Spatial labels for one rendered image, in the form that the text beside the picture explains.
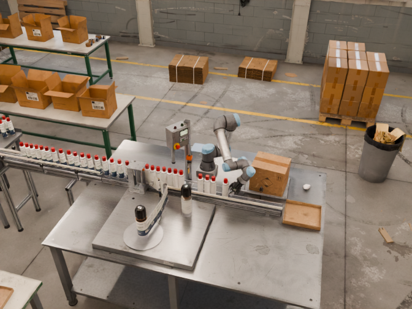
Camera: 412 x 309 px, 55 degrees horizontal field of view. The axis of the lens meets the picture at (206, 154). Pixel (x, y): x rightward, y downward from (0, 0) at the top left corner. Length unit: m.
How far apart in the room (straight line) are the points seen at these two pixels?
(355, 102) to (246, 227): 3.51
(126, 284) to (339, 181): 2.92
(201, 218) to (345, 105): 3.65
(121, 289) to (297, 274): 1.54
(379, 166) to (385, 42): 3.65
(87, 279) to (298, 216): 1.94
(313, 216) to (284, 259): 0.54
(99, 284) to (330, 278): 2.16
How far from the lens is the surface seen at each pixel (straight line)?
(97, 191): 3.70
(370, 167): 5.25
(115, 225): 3.28
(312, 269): 3.10
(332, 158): 5.63
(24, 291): 3.18
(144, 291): 3.66
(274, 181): 3.45
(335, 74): 6.09
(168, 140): 3.28
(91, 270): 3.89
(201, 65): 7.25
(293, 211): 3.47
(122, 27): 9.35
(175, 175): 3.43
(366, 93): 6.24
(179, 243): 3.09
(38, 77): 5.46
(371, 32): 8.28
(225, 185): 3.33
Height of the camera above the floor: 3.19
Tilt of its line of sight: 36 degrees down
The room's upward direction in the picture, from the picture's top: straight up
